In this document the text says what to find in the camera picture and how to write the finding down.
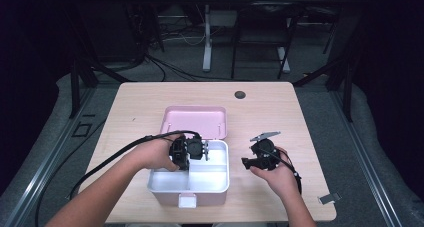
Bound black metal stand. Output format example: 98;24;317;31
292;51;355;123
67;55;135;120

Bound pink storage box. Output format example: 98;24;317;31
147;105;231;209

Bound white divided tray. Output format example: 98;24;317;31
147;139;231;194

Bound aluminium rail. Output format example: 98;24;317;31
327;89;406;227
0;86;98;227

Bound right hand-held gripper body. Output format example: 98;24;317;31
249;130;282;171

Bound short white desk leg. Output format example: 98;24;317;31
277;46;291;74

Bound black chair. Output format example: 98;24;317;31
230;0;306;81

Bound small grey object on floor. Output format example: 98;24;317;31
317;192;343;206

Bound bundle of black cables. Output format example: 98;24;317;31
143;52;256;83

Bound right hand-held gripper cable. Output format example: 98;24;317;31
265;149;303;195

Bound hand-held gripper cable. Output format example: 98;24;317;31
265;149;303;195
65;129;203;201

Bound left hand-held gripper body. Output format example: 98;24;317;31
168;132;211;165

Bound person's left hand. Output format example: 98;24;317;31
127;136;183;173

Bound tall white desk leg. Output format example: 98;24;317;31
202;3;215;73

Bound person's right hand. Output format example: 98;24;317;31
249;146;300;199

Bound left hand-held gripper cable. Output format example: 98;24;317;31
65;129;203;201

